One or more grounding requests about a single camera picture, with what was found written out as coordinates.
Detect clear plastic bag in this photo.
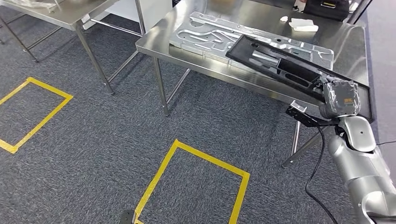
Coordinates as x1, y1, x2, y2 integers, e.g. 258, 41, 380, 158
6, 0, 58, 10

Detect yellow floor tape square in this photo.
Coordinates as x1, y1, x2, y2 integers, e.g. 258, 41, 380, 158
0, 77, 74, 154
133, 139, 251, 224

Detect black camera cable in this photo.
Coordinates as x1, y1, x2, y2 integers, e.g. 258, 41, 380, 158
304, 125, 339, 224

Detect grey metal pole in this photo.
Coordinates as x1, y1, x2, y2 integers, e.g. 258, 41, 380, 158
346, 0, 372, 25

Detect stainless steel table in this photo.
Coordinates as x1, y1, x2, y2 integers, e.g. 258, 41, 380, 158
0, 0, 146, 95

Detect white tissue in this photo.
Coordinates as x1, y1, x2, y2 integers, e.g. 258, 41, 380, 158
288, 18, 319, 33

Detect white cabinet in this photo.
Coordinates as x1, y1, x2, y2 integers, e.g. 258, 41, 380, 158
82, 0, 173, 32

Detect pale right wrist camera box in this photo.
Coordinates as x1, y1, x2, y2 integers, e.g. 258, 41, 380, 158
290, 100, 308, 114

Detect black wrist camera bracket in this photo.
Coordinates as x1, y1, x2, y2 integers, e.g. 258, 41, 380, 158
285, 105, 339, 128

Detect black plastic frame part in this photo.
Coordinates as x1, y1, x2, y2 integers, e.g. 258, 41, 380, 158
226, 35, 374, 123

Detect aluminium fixture plate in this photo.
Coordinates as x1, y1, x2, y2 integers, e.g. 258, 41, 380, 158
168, 11, 335, 71

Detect black bag with yellow label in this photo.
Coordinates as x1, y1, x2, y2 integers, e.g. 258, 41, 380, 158
303, 0, 351, 22

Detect stainless steel workbench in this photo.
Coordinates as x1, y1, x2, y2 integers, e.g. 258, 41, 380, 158
135, 0, 374, 169

